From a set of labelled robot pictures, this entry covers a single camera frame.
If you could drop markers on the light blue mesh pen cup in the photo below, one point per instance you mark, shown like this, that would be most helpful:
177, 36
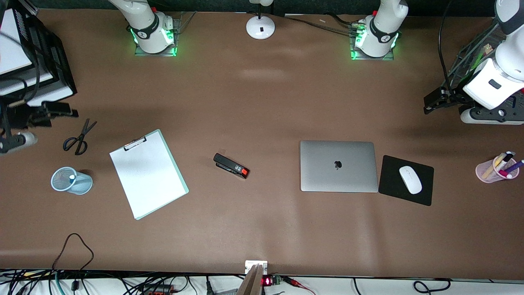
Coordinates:
80, 184

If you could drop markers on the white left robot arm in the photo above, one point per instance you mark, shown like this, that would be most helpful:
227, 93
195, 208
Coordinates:
495, 82

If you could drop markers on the yellow marker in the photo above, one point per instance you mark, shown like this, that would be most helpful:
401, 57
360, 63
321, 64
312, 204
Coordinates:
491, 168

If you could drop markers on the black scissors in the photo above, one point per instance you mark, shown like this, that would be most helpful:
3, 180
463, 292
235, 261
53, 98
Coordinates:
80, 139

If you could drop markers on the white round lamp base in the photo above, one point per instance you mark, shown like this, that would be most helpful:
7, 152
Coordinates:
260, 28

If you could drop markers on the black stacked document tray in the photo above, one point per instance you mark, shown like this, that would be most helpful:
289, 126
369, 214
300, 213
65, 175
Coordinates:
53, 61

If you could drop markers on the silver laptop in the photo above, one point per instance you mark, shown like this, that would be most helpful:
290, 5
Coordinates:
319, 168

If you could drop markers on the green marker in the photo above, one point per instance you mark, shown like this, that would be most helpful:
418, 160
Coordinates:
477, 62

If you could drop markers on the purple marker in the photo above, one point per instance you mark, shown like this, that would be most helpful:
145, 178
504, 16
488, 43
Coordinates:
516, 166

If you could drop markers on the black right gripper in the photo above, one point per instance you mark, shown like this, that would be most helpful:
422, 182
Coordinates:
21, 116

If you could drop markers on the white label plate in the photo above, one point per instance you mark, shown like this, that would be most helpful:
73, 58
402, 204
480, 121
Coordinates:
256, 264

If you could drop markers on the black mouse pad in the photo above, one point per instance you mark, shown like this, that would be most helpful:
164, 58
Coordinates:
389, 180

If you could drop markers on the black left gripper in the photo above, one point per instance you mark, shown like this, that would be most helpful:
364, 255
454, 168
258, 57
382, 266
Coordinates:
453, 96

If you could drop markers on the pink translucent pen cup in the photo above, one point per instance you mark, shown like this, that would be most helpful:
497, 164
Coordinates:
487, 172

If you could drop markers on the white paper sheet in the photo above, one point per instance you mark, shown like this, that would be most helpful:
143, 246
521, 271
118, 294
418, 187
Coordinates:
147, 176

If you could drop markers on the black stapler with red end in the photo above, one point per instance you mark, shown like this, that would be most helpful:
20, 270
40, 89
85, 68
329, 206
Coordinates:
229, 164

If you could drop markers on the white computer mouse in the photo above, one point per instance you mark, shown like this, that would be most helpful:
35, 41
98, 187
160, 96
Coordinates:
410, 179

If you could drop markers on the small board with red display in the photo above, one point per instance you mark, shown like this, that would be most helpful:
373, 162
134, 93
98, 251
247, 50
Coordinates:
271, 281

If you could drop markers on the white marker with black cap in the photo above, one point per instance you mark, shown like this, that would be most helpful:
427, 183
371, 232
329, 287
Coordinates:
504, 159

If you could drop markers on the mint green clipboard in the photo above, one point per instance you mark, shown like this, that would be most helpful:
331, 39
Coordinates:
183, 186

